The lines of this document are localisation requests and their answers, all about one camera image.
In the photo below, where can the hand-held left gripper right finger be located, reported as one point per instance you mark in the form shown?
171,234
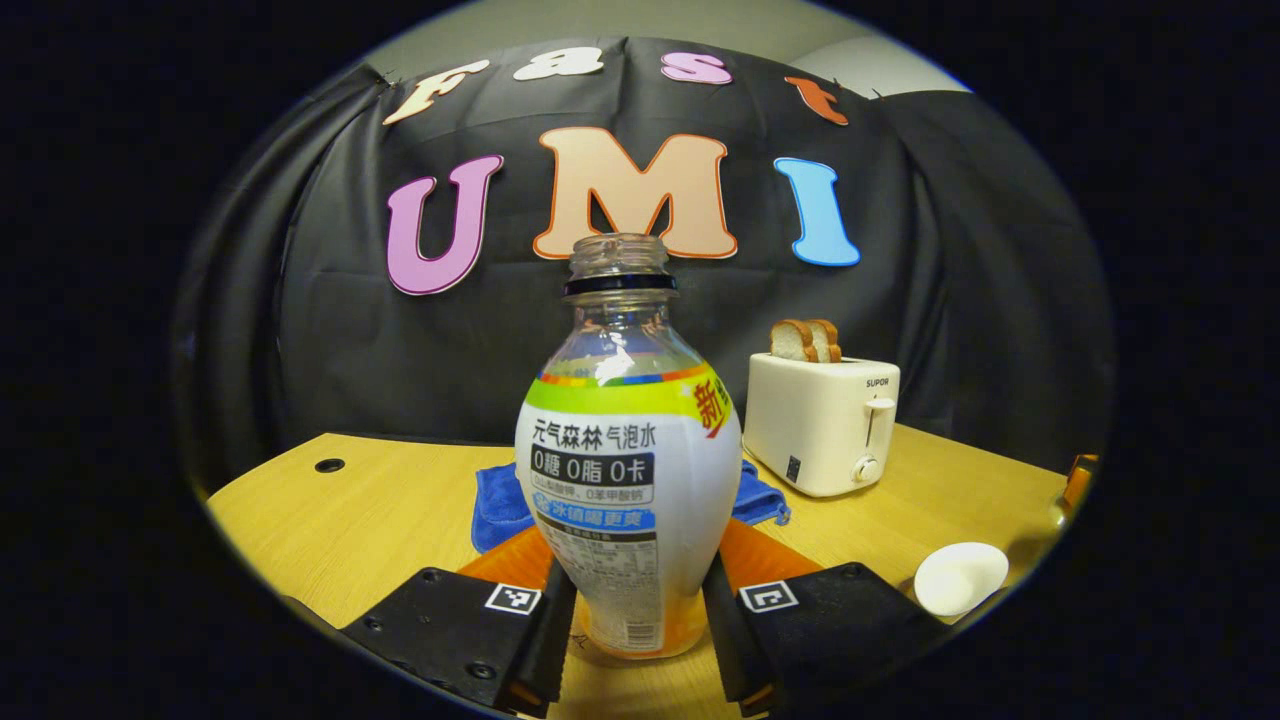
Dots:
725,640

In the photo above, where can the black backdrop cloth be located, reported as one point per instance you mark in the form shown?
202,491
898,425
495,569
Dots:
350,330

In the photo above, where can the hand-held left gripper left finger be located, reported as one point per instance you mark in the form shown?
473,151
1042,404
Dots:
558,640

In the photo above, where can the toast bread slice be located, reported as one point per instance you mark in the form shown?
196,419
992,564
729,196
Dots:
830,340
792,340

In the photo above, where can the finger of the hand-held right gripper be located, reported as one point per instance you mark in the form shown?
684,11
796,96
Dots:
1080,480

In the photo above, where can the clear plastic water bottle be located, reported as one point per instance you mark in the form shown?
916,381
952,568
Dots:
625,450

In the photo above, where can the blue towel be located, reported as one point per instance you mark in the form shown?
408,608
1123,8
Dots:
495,505

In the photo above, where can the cream toaster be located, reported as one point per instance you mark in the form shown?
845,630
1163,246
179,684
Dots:
815,425

